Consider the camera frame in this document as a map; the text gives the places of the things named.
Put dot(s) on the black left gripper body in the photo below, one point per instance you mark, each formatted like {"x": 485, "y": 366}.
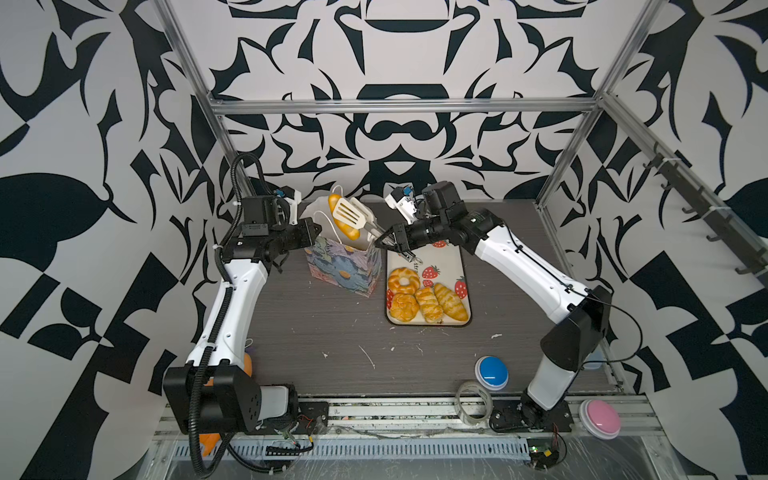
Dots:
{"x": 287, "y": 236}

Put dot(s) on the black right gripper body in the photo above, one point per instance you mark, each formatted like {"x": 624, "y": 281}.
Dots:
{"x": 425, "y": 232}

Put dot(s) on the croissant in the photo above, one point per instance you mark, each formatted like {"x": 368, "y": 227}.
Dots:
{"x": 430, "y": 308}
{"x": 450, "y": 303}
{"x": 344, "y": 217}

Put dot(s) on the floral white paper bag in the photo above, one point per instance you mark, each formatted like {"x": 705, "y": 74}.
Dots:
{"x": 353, "y": 265}

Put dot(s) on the ring donut bread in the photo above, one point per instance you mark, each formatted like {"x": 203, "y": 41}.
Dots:
{"x": 403, "y": 281}

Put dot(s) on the round bread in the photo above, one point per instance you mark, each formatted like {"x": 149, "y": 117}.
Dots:
{"x": 404, "y": 307}

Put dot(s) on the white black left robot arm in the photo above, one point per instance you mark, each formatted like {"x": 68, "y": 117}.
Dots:
{"x": 212, "y": 393}

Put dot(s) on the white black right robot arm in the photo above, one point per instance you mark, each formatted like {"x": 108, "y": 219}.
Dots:
{"x": 580, "y": 315}

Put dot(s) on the white strawberry tray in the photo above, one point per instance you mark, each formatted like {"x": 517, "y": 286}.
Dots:
{"x": 439, "y": 262}

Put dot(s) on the blue push button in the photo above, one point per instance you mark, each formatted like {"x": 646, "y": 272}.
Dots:
{"x": 491, "y": 373}

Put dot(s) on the clear tape roll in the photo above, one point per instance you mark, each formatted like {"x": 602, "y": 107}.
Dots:
{"x": 473, "y": 404}

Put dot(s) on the pink push button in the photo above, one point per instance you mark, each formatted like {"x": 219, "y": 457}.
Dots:
{"x": 600, "y": 419}

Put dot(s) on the small circuit board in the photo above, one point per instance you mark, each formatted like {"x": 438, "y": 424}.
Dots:
{"x": 545, "y": 455}

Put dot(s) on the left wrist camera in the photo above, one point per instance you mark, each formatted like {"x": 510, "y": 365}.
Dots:
{"x": 289, "y": 199}

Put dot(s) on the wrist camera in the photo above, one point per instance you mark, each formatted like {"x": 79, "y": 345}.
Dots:
{"x": 289, "y": 199}
{"x": 402, "y": 199}

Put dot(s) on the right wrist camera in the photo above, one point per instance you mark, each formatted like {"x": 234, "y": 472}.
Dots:
{"x": 402, "y": 199}

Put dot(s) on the wall hook rail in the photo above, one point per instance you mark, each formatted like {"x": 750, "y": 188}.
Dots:
{"x": 704, "y": 204}

